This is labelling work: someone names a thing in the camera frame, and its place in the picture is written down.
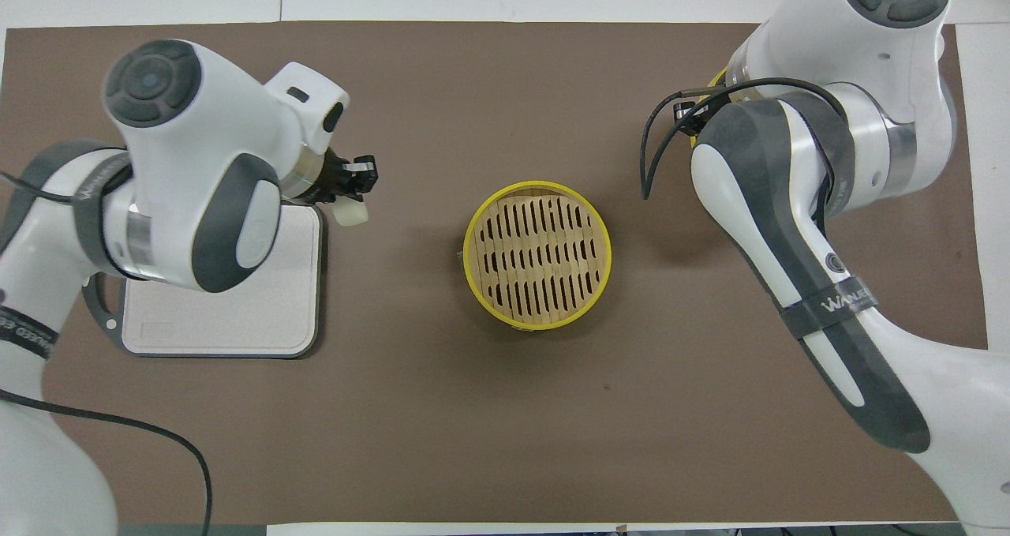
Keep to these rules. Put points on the yellow bamboo steamer basket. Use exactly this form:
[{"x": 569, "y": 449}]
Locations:
[{"x": 544, "y": 252}]

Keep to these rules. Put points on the white cutting board grey rim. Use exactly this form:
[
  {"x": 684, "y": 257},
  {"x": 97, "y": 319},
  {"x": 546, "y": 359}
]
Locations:
[{"x": 268, "y": 315}]

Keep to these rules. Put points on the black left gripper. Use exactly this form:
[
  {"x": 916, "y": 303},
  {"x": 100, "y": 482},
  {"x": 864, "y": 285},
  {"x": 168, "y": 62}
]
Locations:
[{"x": 331, "y": 174}]

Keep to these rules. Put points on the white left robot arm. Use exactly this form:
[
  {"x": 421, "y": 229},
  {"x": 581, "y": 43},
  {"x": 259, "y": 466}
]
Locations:
[{"x": 197, "y": 125}]

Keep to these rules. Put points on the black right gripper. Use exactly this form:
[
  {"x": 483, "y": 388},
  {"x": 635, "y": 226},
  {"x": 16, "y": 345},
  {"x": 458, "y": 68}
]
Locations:
[{"x": 685, "y": 114}]

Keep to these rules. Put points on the yellow-rimmed woven steamer lid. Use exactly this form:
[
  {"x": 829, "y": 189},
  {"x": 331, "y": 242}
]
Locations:
[{"x": 697, "y": 137}]

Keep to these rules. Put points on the brown table mat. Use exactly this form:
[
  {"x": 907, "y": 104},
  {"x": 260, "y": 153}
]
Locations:
[{"x": 473, "y": 425}]

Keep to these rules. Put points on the cream white steamed bun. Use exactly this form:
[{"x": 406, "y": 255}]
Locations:
[{"x": 352, "y": 213}]

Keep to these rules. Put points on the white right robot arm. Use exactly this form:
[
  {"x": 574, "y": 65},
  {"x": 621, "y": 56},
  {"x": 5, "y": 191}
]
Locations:
[{"x": 789, "y": 204}]

